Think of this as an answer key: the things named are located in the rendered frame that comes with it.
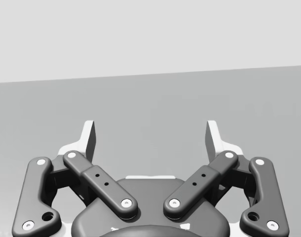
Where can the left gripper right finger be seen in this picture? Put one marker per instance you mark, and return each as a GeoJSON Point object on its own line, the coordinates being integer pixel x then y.
{"type": "Point", "coordinates": [204, 176]}

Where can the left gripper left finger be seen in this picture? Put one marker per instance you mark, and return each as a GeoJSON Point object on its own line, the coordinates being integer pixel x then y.
{"type": "Point", "coordinates": [96, 176]}

